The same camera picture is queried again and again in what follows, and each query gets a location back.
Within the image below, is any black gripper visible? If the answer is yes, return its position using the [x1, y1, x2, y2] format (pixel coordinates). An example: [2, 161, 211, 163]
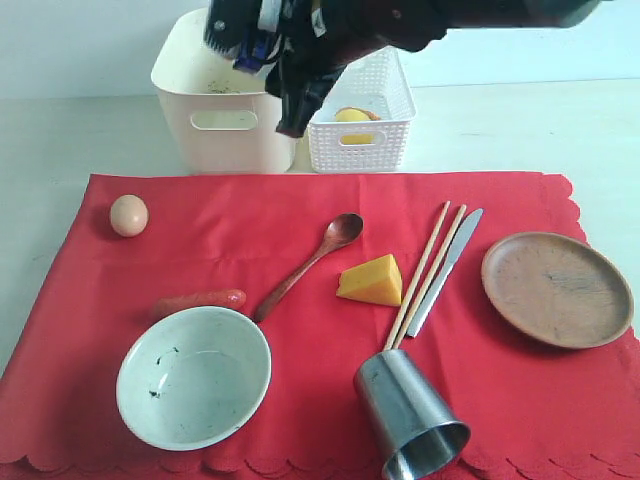
[257, 1, 400, 139]

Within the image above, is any yellow lemon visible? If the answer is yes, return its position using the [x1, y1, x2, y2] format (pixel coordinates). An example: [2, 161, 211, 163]
[334, 107, 374, 145]

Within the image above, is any blue white milk carton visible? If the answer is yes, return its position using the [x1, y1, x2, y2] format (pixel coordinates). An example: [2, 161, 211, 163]
[233, 30, 281, 76]

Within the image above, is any orange cheese wedge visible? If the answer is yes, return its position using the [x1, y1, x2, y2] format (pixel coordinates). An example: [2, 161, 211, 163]
[336, 254, 403, 306]

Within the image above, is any brown egg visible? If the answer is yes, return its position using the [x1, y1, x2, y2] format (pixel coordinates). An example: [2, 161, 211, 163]
[109, 194, 149, 238]

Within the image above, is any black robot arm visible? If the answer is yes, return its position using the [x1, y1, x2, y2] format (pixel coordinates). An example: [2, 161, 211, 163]
[266, 0, 599, 138]

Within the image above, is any white perforated plastic basket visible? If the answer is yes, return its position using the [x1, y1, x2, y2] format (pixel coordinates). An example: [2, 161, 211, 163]
[307, 47, 416, 173]

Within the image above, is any cream plastic bin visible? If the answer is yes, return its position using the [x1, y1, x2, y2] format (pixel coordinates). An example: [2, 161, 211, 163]
[151, 8, 296, 173]

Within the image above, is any brown wooden spoon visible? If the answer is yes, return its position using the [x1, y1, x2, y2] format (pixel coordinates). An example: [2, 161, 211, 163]
[253, 212, 365, 324]

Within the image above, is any red sausage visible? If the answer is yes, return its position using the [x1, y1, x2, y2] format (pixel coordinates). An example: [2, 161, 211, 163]
[151, 289, 246, 321]

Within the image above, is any right wooden chopstick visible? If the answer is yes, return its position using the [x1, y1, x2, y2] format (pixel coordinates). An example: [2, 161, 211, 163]
[389, 204, 467, 350]

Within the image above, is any wooden chopstick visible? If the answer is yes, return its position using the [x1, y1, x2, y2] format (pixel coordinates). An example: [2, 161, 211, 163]
[389, 204, 467, 350]
[382, 201, 451, 350]

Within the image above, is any steel table knife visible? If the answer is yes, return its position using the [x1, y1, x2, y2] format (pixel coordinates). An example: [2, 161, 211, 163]
[405, 208, 484, 338]

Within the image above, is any red scalloped table cloth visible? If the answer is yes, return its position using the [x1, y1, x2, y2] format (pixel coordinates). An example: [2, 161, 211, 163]
[1, 172, 639, 479]

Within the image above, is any left wooden chopstick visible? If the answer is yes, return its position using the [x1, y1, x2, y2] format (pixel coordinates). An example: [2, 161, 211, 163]
[382, 201, 451, 350]

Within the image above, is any pale green bowl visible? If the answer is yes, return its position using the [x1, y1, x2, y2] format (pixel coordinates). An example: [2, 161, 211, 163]
[116, 306, 272, 451]

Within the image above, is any brown wooden plate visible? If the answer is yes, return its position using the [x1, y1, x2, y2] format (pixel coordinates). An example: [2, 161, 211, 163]
[481, 232, 634, 350]

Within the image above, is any stainless steel cup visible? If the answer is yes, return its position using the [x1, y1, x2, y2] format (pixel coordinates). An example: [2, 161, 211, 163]
[354, 349, 471, 479]

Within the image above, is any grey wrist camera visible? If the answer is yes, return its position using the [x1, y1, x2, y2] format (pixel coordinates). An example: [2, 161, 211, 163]
[203, 0, 262, 60]

